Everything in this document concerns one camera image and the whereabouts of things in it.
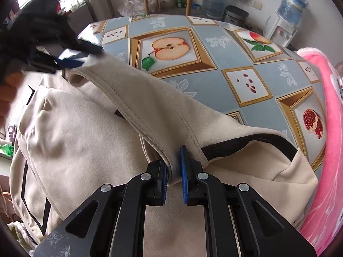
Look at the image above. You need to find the cream zip jacket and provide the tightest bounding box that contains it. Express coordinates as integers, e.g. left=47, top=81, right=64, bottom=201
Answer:
left=8, top=54, right=319, bottom=257

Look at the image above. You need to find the fruit-print tablecloth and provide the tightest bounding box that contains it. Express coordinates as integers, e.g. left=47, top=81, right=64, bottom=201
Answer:
left=78, top=15, right=329, bottom=173

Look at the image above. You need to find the clear plastic bag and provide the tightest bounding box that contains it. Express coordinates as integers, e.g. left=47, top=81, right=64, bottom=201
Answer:
left=118, top=0, right=156, bottom=16

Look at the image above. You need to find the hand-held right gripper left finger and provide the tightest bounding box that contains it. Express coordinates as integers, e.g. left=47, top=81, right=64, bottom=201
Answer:
left=35, top=160, right=170, bottom=257

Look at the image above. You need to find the pink floral blanket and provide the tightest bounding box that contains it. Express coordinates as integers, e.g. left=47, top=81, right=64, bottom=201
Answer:
left=295, top=47, right=343, bottom=257

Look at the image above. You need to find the green white fuzzy garment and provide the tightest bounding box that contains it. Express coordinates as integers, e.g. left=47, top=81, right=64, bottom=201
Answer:
left=8, top=221, right=38, bottom=249

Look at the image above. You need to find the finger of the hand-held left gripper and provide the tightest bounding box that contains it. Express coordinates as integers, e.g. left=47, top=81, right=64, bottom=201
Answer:
left=67, top=39, right=104, bottom=58
left=32, top=51, right=86, bottom=71

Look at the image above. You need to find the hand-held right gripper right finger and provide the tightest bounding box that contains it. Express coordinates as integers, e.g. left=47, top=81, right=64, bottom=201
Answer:
left=180, top=145, right=317, bottom=257

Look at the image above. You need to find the white water dispenser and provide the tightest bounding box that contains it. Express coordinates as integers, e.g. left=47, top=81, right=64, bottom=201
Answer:
left=264, top=16, right=298, bottom=49

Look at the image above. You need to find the blue water jug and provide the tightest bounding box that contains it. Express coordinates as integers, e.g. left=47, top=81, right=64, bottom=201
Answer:
left=277, top=0, right=308, bottom=26

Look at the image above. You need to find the empty clear water jug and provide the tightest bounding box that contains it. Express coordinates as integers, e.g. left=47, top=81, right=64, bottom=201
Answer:
left=202, top=0, right=229, bottom=19

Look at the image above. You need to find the dark trash bin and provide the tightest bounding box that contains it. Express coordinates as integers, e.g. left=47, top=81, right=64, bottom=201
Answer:
left=224, top=5, right=250, bottom=24

